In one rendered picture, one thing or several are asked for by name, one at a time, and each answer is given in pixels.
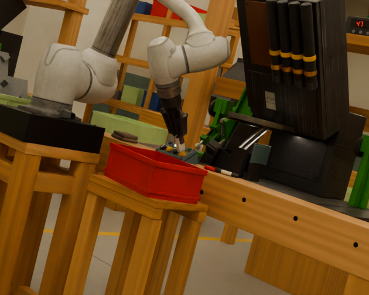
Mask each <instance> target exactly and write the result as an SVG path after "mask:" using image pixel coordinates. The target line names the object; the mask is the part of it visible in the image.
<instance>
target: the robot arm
mask: <svg viewBox="0 0 369 295"><path fill-rule="evenodd" d="M157 1H159V2H160V3H161V4H162V5H164V6H166V7H167V8H168V9H170V10H171V11H172V12H174V13H175V14H177V16H179V17H180V18H182V19H183V20H184V21H185V22H186V24H187V27H188V29H189V34H188V36H187V38H186V39H185V41H186V43H185V44H184V45H181V46H175V45H174V43H173V42H172V41H171V40H170V39H169V38H168V37H165V36H162V37H158V38H156V39H153V40H152V41H150V42H149V44H148V66H149V71H150V73H151V76H152V78H153V80H154V82H155V87H156V92H157V95H158V97H159V98H160V101H161V105H162V106H163V108H162V109H160V110H159V111H160V113H161V114H162V116H163V119H164V121H165V124H166V127H167V129H168V131H169V133H172V135H173V136H174V139H175V143H176V147H177V152H178V153H182V152H183V151H184V150H186V149H185V140H184V136H185V135H186V134H187V117H188V113H184V112H183V111H182V107H181V106H180V105H181V103H182V99H181V95H180V93H181V92H182V89H181V86H180V78H179V77H180V76H182V75H185V74H188V73H197V72H201V71H206V70H210V69H212V68H216V67H218V66H220V65H222V64H224V63H225V62H226V61H227V60H228V59H229V58H230V55H231V52H230V42H229V41H228V40H227V39H226V38H224V37H221V36H215V35H213V32H211V31H209V30H207V28H206V27H205V25H204V23H203V21H202V19H201V17H200V16H199V14H198V13H197V12H196V11H195V10H194V9H193V8H192V7H191V6H190V5H189V4H187V3H186V2H185V1H184V0H157ZM138 2H139V0H111V3H110V5H109V7H108V9H107V12H106V14H105V16H104V19H103V21H102V24H101V26H100V28H99V31H98V33H97V35H96V37H95V40H94V43H93V45H92V47H89V48H87V49H85V50H83V52H82V53H81V52H80V51H79V50H78V48H76V47H75V46H70V45H66V44H59V43H53V44H52V45H51V46H49V47H48V48H47V49H46V51H45V52H44V53H43V56H42V58H41V59H40V62H39V66H38V68H37V73H36V77H35V83H34V88H33V95H32V99H31V102H30V104H29V105H18V107H17V108H18V109H22V110H25V111H29V112H34V113H36V114H40V115H44V116H49V117H53V118H59V119H65V120H69V121H76V122H81V121H82V119H81V118H79V117H77V116H76V115H75V113H73V112H72V107H73V102H74V101H77V102H82V103H86V104H99V103H103V102H106V101H108V100H109V99H111V98H112V97H113V96H114V94H115V92H116V90H117V86H118V80H117V70H118V63H117V60H116V58H115V55H116V53H117V51H118V49H119V46H120V44H121V42H122V40H123V37H124V35H125V32H126V31H127V28H128V26H129V23H130V21H131V19H132V16H133V14H134V12H135V10H136V7H137V5H138Z"/></svg>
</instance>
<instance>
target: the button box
mask: <svg viewBox="0 0 369 295"><path fill-rule="evenodd" d="M169 142H170V141H168V142H167V143H165V145H166V148H167V147H172V149H173V150H174V149H177V147H176V146H175V144H176V143H174V142H173V143H172V144H171V145H169V144H168V143H169ZM188 148H189V147H185V149H186V150H184V151H185V152H186V155H184V156H179V153H173V150H171V151H169V152H168V151H167V150H166V149H160V148H158V149H156V150H155V151H158V152H161V153H164V154H166V155H169V156H171V157H174V158H177V159H179V160H182V161H184V162H186V163H189V164H198V162H199V161H198V157H197V153H196V149H193V148H192V150H190V151H188V150H187V149H188Z"/></svg>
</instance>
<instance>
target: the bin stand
mask: <svg viewBox="0 0 369 295"><path fill-rule="evenodd" d="M87 191H88V195H87V199H86V204H85V207H84V211H83V216H82V219H81V223H80V227H79V231H78V235H77V239H76V244H75V247H74V251H73V256H72V259H71V264H70V268H69V272H68V275H67V280H66V284H65V287H64V292H63V295H83V291H84V286H85V283H86V279H87V275H88V270H89V267H90V263H91V258H92V255H93V251H94V247H95V242H96V239H97V235H98V230H99V227H100V223H101V219H102V215H103V211H104V207H105V202H106V199H108V200H110V201H112V202H114V203H117V204H119V205H121V206H123V207H125V208H126V212H125V216H124V220H123V223H122V228H121V232H120V235H119V239H118V243H117V248H116V251H115V255H114V260H113V263H112V267H111V271H110V276H109V278H108V283H107V287H106V290H105V295H143V293H144V289H145V285H146V281H147V278H148V273H149V269H150V266H151V262H152V258H153V253H154V250H155V246H156V242H157V239H158V235H159V230H160V226H161V223H162V220H161V216H162V211H163V209H167V210H170V211H173V212H175V213H177V214H180V215H182V216H184V217H186V218H183V221H182V224H181V227H180V232H179V236H178V239H177V243H176V247H175V252H174V254H173V259H172V263H171V266H170V270H169V274H168V279H167V282H166V286H165V290H164V293H163V295H183V293H184V290H185V286H186V282H187V278H188V275H189V271H190V267H191V264H192V260H193V255H194V251H195V248H196V244H197V240H198V237H199V233H200V228H201V224H202V222H205V219H206V214H207V213H206V212H207V210H208V205H205V204H203V203H200V202H197V205H196V204H188V203H180V202H176V201H168V200H160V199H155V198H148V197H145V196H144V195H142V194H139V193H137V192H136V191H134V190H131V189H130V188H128V187H126V186H124V185H122V184H120V183H118V182H116V181H114V180H112V179H110V178H108V177H106V176H103V175H97V174H90V179H89V182H88V186H87Z"/></svg>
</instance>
